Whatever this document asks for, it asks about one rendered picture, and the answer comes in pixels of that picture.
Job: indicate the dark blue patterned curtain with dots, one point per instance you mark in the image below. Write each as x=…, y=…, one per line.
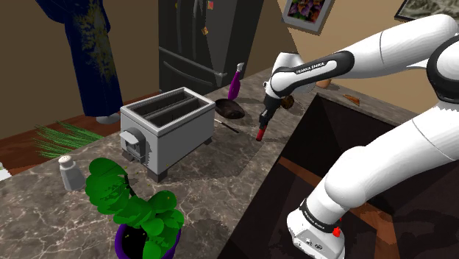
x=93, y=54

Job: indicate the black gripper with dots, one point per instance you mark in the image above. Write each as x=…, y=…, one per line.
x=270, y=106

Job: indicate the orange wedge slice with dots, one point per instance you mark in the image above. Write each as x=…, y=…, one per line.
x=351, y=99

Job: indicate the purple spray bottle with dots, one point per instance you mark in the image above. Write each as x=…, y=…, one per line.
x=234, y=86

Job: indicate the green grass plant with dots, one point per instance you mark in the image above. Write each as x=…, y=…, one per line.
x=61, y=140

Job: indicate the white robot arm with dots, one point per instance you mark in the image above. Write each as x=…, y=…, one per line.
x=394, y=157

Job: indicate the thin dark utensil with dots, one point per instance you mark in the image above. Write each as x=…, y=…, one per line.
x=226, y=126

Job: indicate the dark robot stand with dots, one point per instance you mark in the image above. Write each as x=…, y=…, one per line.
x=322, y=143

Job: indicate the brown round cookie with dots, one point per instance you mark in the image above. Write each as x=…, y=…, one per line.
x=288, y=102

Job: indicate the grey-framed flower wall picture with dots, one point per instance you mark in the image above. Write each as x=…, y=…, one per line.
x=308, y=10

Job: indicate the red cylinder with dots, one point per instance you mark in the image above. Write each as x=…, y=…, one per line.
x=260, y=135

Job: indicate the green plant in purple pot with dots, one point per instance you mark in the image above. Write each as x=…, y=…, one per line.
x=107, y=186

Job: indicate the dark-framed wall picture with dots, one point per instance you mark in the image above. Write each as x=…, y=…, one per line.
x=426, y=9

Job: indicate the black refrigerator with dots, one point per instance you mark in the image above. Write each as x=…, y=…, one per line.
x=200, y=43

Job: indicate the grey two-slot toaster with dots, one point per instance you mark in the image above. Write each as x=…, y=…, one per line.
x=179, y=138

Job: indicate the grey salt shaker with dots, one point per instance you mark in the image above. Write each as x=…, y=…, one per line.
x=71, y=175

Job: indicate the dark round pan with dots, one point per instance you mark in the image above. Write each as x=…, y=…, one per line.
x=229, y=108

